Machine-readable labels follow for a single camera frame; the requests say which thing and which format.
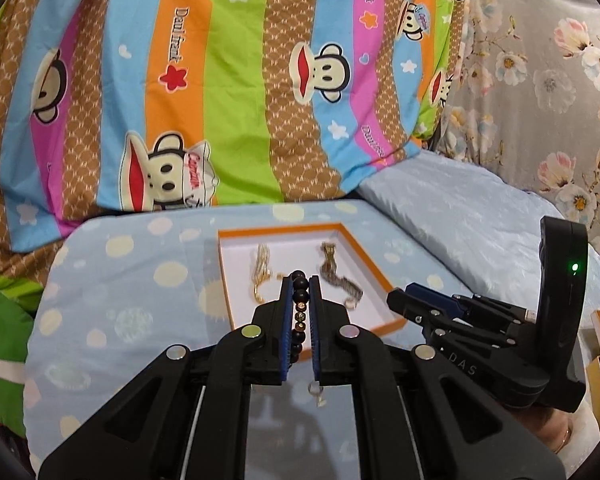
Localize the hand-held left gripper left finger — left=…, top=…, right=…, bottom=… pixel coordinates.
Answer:
left=37, top=277, right=294, bottom=480

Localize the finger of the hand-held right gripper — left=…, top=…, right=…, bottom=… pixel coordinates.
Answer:
left=404, top=282, right=473, bottom=317
left=386, top=289, right=463, bottom=343

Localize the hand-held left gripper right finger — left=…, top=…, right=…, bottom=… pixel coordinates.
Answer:
left=307, top=276, right=567, bottom=480

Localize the black bead bracelet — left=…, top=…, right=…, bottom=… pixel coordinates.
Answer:
left=289, top=270, right=314, bottom=362

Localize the gold watch band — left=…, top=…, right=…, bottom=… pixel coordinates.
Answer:
left=319, top=241, right=367, bottom=309

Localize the gold chain bracelet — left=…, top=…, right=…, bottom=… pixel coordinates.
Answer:
left=251, top=242, right=283, bottom=303

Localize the orange shallow cardboard box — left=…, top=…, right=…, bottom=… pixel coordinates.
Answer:
left=217, top=222, right=408, bottom=339

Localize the person's right forearm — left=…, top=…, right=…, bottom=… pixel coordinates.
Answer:
left=522, top=406, right=588, bottom=457

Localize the light blue quilted blanket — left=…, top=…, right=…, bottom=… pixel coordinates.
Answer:
left=355, top=150, right=600, bottom=321

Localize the light blue spotted sheet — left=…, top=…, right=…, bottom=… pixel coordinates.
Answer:
left=22, top=199, right=433, bottom=480

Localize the grey floral cloth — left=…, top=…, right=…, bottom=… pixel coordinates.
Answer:
left=430, top=0, right=600, bottom=281

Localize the striped monkey print blanket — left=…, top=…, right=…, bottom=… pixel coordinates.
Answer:
left=0, top=0, right=473, bottom=281

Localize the green pillow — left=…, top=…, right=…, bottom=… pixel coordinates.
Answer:
left=0, top=280, right=37, bottom=438

